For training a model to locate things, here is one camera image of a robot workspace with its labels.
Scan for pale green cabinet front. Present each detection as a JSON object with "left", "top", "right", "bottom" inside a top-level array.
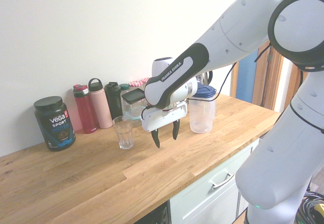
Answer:
[{"left": 169, "top": 138, "right": 261, "bottom": 224}]

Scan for yellow device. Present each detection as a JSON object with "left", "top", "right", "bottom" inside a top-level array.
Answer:
[{"left": 312, "top": 203, "right": 324, "bottom": 221}]

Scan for black Vega protein tub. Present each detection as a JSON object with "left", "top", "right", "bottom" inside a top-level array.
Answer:
[{"left": 33, "top": 96, "right": 76, "bottom": 152}]

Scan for glass container teal clip lid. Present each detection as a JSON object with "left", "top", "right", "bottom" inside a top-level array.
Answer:
[{"left": 123, "top": 105, "right": 144, "bottom": 127}]

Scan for wooden door frame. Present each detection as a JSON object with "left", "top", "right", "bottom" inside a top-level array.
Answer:
[{"left": 230, "top": 0, "right": 286, "bottom": 113}]

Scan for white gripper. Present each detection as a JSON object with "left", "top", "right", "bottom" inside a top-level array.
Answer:
[{"left": 141, "top": 102, "right": 188, "bottom": 149}]

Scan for coiled black cables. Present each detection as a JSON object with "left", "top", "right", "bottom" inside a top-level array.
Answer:
[{"left": 297, "top": 191, "right": 324, "bottom": 224}]

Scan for red water bottle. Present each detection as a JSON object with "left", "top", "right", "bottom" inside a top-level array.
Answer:
[{"left": 72, "top": 84, "right": 98, "bottom": 135}]

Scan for clear drinking glass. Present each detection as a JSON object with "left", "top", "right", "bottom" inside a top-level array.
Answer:
[{"left": 112, "top": 116, "right": 134, "bottom": 150}]

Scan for silver drawer handle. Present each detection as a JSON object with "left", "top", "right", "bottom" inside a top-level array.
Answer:
[{"left": 209, "top": 171, "right": 235, "bottom": 190}]

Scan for short jar red checkered lid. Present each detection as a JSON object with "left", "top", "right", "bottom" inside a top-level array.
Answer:
[{"left": 128, "top": 80, "right": 145, "bottom": 89}]

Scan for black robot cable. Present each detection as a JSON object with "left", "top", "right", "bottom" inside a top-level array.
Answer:
[{"left": 188, "top": 61, "right": 239, "bottom": 102}]

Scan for black shaker bottle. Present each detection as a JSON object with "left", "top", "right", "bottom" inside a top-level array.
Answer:
[{"left": 104, "top": 81, "right": 124, "bottom": 120}]

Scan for pink water bottle black cap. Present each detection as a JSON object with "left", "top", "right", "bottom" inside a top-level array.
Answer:
[{"left": 88, "top": 78, "right": 113, "bottom": 129}]

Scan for clear plastic pitcher blue lid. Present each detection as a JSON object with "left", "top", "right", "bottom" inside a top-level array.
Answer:
[{"left": 189, "top": 82, "right": 217, "bottom": 135}]

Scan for clear bottle green cap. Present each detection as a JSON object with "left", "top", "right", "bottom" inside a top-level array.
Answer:
[{"left": 118, "top": 83, "right": 131, "bottom": 116}]

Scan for clear container black lid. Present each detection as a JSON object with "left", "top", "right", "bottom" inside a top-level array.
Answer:
[{"left": 121, "top": 88, "right": 147, "bottom": 116}]

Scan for dark appliance under counter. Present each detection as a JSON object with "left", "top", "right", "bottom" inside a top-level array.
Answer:
[{"left": 138, "top": 200, "right": 170, "bottom": 224}]

